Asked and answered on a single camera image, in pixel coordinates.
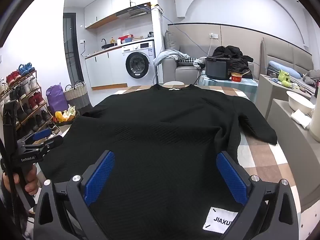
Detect white kitchen counter cabinet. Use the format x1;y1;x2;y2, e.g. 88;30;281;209
84;45;129;90

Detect small table with teal cloth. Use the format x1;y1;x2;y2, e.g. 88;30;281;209
199;72;258;103

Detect blue pillow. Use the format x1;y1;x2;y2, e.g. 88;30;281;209
269;60;303;78

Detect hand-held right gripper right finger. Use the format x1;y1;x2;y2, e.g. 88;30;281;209
216;151;298;240

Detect light grey hoodie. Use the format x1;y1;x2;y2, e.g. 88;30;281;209
153;49;190;67

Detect yellow flower bundle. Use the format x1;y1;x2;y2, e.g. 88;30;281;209
54;106;80;124

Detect white washing machine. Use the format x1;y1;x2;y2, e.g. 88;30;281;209
122;41;156;87

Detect white paper towel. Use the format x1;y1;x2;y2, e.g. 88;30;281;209
291;109;313;129

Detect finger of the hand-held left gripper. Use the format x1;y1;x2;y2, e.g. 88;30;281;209
37;135;64;153
23;128;53;143

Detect small grey cabinet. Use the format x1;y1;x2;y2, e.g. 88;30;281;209
255;74;313;120

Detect houndstooth cushion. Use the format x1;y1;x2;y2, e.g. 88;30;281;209
178;57;199;67

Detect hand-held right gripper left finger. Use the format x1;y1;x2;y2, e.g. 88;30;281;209
33;150;118;240

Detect white upper cabinets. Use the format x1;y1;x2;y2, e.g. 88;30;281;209
84;0;157;29

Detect red instant noodle bowl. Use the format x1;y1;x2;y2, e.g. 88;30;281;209
230;72;244;83

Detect large grey cabinet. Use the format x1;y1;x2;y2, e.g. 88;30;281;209
266;97;320;213

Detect range hood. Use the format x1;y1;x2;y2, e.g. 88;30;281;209
117;4;152;19

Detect black microwave oven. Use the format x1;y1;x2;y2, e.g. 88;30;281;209
204;57;233;80

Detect grey padded headboard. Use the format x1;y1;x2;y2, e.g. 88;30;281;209
260;37;314;74

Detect grey sofa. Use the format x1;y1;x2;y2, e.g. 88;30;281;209
164;30;260;85

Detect pile of black clothes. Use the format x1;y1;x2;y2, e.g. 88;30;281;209
212;45;254;79

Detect woven basket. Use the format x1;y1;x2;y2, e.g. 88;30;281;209
64;80;90;110

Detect green plush toy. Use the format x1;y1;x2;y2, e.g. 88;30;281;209
277;69;293;88

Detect dark glass door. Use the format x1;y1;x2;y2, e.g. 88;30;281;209
63;13;85;85

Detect black knit sweater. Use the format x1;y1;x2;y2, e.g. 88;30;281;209
39;84;278;240

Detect purple plastic bag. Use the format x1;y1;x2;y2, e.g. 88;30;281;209
46;83;68;118

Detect white basin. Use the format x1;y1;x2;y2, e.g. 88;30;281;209
286;91;315;115

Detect grey clothes on bed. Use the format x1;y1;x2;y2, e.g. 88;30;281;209
302;69;320;88

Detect blue cable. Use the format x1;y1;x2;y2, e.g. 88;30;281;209
160;7;213;55

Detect shoe rack with shoes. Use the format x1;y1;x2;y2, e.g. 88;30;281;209
0;62;54;133

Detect person's left hand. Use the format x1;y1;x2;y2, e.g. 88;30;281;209
2;165;38;197

